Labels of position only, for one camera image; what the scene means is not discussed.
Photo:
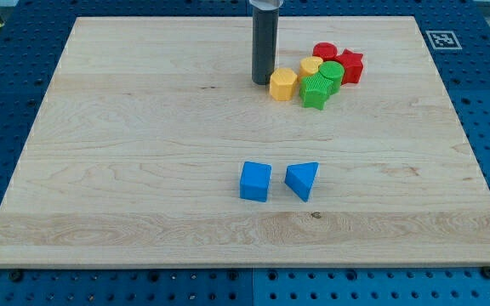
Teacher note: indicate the light wooden board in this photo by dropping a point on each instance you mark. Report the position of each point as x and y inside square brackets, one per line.
[135, 156]

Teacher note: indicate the yellow cylinder block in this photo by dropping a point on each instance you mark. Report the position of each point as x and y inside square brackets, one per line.
[309, 66]

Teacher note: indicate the green cylinder block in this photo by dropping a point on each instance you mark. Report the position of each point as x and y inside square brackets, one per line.
[334, 72]

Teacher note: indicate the red cylinder block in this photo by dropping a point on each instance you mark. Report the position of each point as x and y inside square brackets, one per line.
[325, 50]

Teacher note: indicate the blue triangular prism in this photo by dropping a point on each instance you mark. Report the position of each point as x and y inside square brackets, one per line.
[300, 178]

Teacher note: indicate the black bolt left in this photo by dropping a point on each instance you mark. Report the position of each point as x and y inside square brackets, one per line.
[15, 275]

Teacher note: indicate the blue cube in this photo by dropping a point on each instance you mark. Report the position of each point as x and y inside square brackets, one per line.
[255, 181]

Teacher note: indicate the black bolt right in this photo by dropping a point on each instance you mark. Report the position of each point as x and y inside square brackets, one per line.
[485, 272]

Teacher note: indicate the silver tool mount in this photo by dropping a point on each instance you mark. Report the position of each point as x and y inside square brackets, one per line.
[266, 4]

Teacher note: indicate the green star block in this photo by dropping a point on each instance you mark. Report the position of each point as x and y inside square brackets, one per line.
[315, 90]

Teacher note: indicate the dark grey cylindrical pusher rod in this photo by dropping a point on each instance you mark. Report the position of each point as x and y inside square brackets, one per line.
[265, 24]

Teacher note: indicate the white fiducial marker tag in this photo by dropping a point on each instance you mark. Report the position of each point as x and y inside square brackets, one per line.
[443, 40]

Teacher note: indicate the black bolt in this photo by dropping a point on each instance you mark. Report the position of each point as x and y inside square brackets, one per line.
[485, 272]
[15, 275]

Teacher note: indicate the red star block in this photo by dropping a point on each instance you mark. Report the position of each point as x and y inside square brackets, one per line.
[353, 66]

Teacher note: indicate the yellow hexagon block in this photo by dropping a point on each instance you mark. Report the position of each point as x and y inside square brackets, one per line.
[283, 83]

